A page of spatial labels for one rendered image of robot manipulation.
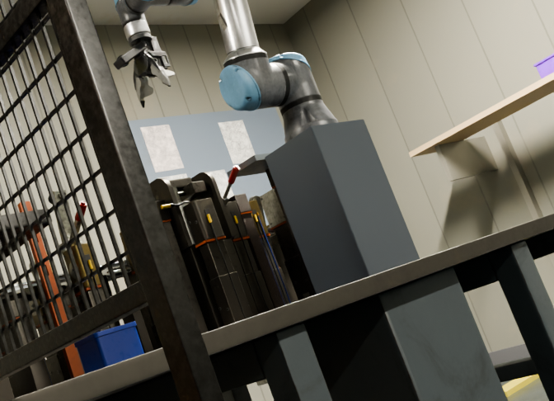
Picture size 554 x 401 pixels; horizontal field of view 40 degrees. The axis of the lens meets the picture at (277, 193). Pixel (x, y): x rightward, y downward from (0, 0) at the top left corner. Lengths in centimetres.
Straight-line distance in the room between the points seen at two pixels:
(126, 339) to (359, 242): 59
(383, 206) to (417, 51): 325
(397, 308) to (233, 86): 68
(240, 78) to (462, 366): 88
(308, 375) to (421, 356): 39
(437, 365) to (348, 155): 55
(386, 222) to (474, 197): 307
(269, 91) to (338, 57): 366
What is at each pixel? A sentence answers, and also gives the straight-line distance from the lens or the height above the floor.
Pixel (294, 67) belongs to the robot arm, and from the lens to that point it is 203.
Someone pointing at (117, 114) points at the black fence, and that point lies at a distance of 90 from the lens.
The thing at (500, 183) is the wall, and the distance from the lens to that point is 488.
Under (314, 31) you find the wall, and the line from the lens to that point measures 575.
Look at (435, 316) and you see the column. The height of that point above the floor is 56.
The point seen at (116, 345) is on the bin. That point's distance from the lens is 171.
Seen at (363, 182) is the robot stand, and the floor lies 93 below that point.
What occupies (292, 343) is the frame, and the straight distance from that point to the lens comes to 152.
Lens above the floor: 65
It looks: 10 degrees up
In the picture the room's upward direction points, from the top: 21 degrees counter-clockwise
